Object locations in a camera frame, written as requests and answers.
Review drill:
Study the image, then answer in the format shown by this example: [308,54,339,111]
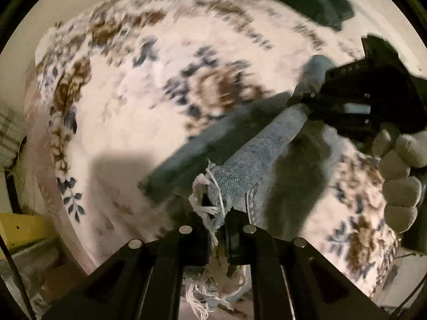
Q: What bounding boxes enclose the blue frayed denim pant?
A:
[138,54,348,320]

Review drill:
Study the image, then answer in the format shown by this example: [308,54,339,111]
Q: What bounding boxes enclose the grey gloved right hand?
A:
[371,123,426,233]

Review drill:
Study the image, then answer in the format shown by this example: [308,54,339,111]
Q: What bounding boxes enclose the yellow box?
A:
[0,213,57,254]

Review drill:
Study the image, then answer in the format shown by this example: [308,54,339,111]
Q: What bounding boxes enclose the floral fleece blanket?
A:
[27,0,397,296]

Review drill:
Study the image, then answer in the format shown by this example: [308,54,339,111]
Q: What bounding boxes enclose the striped curtain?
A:
[0,102,26,168]

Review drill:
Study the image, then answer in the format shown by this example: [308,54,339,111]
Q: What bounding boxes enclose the black cable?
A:
[0,235,38,320]

